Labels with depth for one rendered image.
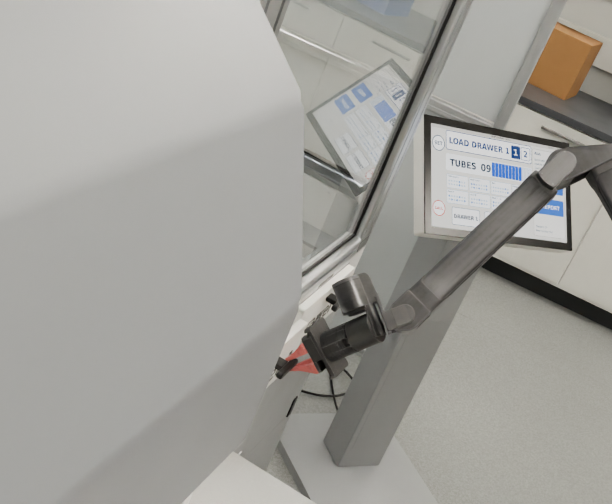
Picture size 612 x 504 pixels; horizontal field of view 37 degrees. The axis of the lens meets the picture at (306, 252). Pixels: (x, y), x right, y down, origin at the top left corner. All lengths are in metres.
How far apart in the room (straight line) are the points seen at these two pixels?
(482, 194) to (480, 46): 0.82
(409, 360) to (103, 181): 2.35
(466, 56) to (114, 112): 2.74
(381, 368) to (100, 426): 2.29
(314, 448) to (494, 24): 1.49
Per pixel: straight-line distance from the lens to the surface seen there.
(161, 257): 0.49
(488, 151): 2.49
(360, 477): 2.96
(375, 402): 2.80
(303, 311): 1.83
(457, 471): 3.27
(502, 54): 3.15
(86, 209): 0.43
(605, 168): 1.68
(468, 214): 2.41
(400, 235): 3.36
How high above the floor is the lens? 1.83
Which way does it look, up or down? 26 degrees down
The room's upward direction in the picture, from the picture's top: 22 degrees clockwise
